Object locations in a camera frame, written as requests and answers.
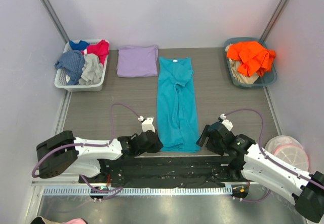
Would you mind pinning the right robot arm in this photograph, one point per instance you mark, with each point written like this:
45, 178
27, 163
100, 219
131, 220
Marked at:
301, 188

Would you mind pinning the blue checked shirt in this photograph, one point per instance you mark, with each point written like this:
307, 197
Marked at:
72, 62

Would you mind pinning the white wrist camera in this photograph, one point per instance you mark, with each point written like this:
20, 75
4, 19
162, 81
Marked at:
224, 121
147, 124

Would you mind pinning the orange t shirt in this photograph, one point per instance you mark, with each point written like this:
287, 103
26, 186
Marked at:
265, 57

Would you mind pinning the left aluminium corner post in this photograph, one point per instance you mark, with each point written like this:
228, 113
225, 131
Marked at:
55, 19

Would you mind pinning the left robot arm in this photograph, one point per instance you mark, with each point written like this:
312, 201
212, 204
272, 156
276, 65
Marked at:
66, 154

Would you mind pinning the slotted cable duct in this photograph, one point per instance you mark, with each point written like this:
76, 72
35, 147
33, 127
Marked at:
86, 191

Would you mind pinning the grey t shirt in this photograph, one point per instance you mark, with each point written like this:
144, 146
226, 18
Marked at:
92, 70

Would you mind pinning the white round mesh hamper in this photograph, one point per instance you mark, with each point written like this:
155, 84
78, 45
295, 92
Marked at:
289, 150

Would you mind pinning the right aluminium corner post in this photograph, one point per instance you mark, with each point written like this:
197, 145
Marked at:
273, 19

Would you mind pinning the white plastic basket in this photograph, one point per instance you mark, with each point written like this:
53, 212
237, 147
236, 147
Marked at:
60, 78

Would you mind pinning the royal blue t shirt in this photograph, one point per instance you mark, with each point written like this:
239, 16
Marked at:
80, 46

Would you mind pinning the aluminium frame rails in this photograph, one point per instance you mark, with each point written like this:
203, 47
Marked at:
64, 179

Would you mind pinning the beige garment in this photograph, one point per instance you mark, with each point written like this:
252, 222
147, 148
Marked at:
242, 60

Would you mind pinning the red t shirt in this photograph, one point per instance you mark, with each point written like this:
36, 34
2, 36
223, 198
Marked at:
101, 50

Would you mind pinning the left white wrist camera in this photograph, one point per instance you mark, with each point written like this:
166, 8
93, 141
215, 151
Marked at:
147, 124

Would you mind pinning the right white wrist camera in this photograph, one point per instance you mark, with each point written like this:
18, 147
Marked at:
224, 121

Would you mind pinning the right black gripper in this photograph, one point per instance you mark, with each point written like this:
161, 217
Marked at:
208, 139

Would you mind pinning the teal t shirt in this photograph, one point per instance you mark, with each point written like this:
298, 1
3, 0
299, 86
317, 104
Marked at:
177, 121

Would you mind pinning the folded lavender t shirt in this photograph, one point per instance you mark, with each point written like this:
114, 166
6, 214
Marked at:
134, 62

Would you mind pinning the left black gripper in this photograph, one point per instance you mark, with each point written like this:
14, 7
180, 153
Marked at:
153, 141

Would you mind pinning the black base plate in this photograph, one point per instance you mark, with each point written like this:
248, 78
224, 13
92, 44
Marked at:
167, 172

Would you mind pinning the aluminium corner post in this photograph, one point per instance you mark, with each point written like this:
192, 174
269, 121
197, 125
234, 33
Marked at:
273, 19
55, 19

